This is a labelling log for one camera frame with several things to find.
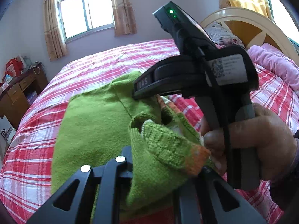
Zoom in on stacked boxes in desk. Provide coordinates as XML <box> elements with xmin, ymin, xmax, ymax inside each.
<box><xmin>26</xmin><ymin>91</ymin><xmax>38</xmax><ymax>105</ymax></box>

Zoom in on cream wooden headboard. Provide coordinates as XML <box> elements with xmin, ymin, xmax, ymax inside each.
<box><xmin>200</xmin><ymin>8</ymin><xmax>298</xmax><ymax>64</ymax></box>

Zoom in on green orange striped knit sweater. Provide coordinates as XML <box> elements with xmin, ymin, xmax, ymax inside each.
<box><xmin>51</xmin><ymin>71</ymin><xmax>211</xmax><ymax>220</ymax></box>

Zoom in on brown wooden desk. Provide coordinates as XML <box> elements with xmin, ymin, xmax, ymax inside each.
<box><xmin>1</xmin><ymin>62</ymin><xmax>48</xmax><ymax>129</ymax></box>

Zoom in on white paper shopping bag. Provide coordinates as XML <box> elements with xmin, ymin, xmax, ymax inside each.
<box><xmin>0</xmin><ymin>116</ymin><xmax>16</xmax><ymax>155</ymax></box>

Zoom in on beige curtain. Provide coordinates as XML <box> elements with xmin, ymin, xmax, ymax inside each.
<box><xmin>112</xmin><ymin>0</ymin><xmax>137</xmax><ymax>37</ymax></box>
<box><xmin>44</xmin><ymin>0</ymin><xmax>68</xmax><ymax>61</ymax></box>

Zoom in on left beige curtain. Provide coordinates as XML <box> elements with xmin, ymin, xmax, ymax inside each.
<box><xmin>44</xmin><ymin>0</ymin><xmax>68</xmax><ymax>61</ymax></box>

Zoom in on striped pillow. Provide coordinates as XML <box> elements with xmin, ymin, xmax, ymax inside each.
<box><xmin>204</xmin><ymin>22</ymin><xmax>245</xmax><ymax>47</ymax></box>

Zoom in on red plaid bed sheet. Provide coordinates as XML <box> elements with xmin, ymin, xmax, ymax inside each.
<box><xmin>1</xmin><ymin>39</ymin><xmax>298</xmax><ymax>223</ymax></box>

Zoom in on person right hand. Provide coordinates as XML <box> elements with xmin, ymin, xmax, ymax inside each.
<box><xmin>200</xmin><ymin>103</ymin><xmax>298</xmax><ymax>181</ymax></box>

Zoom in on window with green frame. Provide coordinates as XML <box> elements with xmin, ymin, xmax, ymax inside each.
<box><xmin>56</xmin><ymin>0</ymin><xmax>114</xmax><ymax>41</ymax></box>

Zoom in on pink blanket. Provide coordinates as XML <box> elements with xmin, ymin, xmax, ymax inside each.
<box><xmin>247</xmin><ymin>43</ymin><xmax>299</xmax><ymax>96</ymax></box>

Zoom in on red gift box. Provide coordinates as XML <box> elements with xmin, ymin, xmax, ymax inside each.
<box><xmin>6</xmin><ymin>57</ymin><xmax>23</xmax><ymax>77</ymax></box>

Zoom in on right beige curtain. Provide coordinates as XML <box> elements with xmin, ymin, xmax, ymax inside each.
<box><xmin>112</xmin><ymin>0</ymin><xmax>137</xmax><ymax>37</ymax></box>

